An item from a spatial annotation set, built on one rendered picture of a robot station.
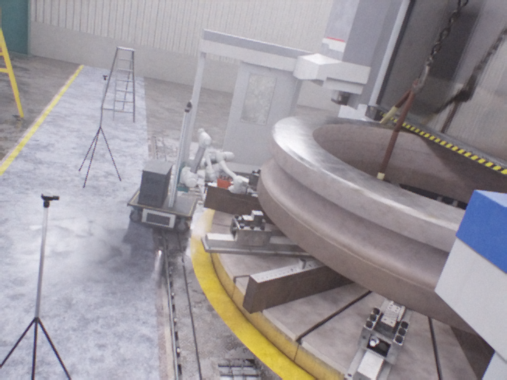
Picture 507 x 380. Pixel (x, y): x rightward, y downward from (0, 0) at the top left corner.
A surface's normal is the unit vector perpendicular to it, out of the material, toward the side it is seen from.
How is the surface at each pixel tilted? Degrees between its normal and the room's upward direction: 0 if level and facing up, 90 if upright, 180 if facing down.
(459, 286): 90
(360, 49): 90
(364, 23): 90
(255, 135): 90
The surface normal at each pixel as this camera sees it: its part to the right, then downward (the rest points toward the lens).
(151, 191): -0.04, 0.34
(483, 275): -0.96, -0.12
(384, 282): -0.54, 0.18
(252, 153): 0.20, 0.38
